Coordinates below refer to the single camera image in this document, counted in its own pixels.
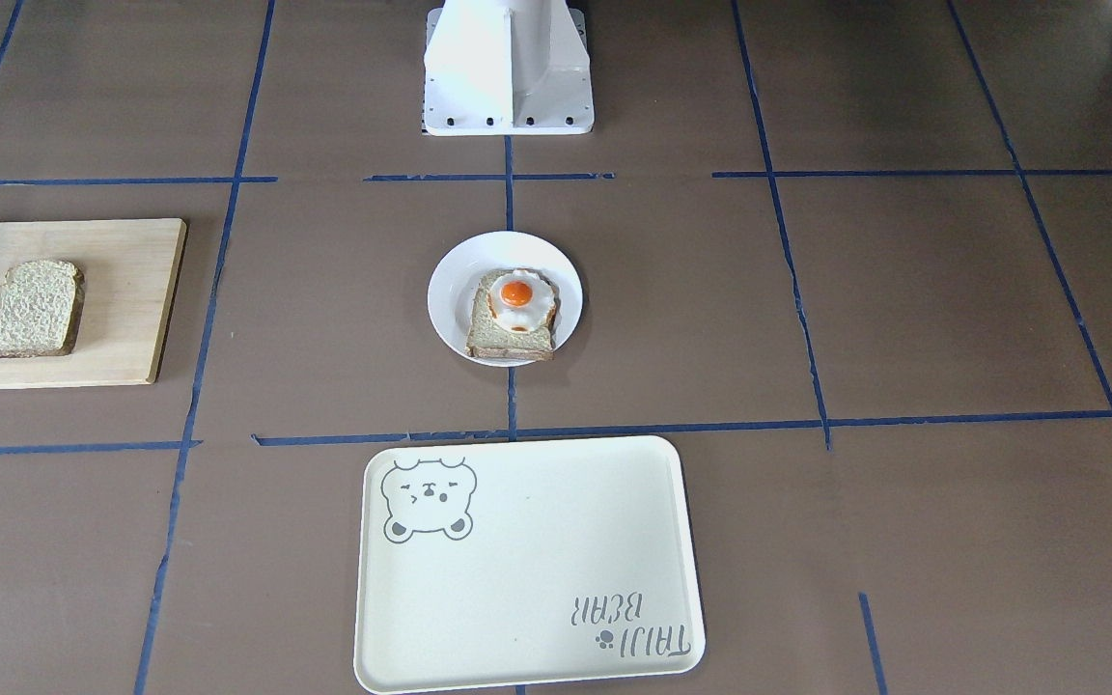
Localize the fried egg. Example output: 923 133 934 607
483 268 559 332

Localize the wooden cutting board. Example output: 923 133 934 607
0 217 188 390

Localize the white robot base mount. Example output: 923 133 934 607
421 1 596 137

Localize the cream bear tray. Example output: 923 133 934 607
353 435 706 694

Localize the bread slice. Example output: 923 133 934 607
466 268 560 361
0 259 85 359

